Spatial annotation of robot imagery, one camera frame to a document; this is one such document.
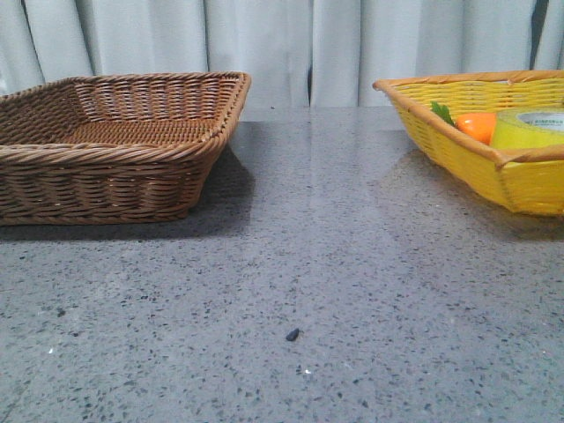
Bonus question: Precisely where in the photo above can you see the yellow wicker basket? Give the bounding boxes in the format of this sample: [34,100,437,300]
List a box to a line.
[373,70,563,216]

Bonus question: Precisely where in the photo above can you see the small black debris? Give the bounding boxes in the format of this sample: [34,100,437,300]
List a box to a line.
[286,328,301,342]

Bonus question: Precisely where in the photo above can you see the brown wicker basket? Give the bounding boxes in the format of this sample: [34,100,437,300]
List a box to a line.
[1,71,251,226]

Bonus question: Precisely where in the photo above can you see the white curtain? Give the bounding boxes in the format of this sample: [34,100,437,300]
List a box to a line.
[1,1,563,108]

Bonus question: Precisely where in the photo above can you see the orange toy carrot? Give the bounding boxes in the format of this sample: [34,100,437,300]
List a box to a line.
[430,101,497,145]

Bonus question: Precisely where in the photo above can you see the yellow tape roll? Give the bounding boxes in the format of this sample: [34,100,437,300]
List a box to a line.
[490,108,563,150]

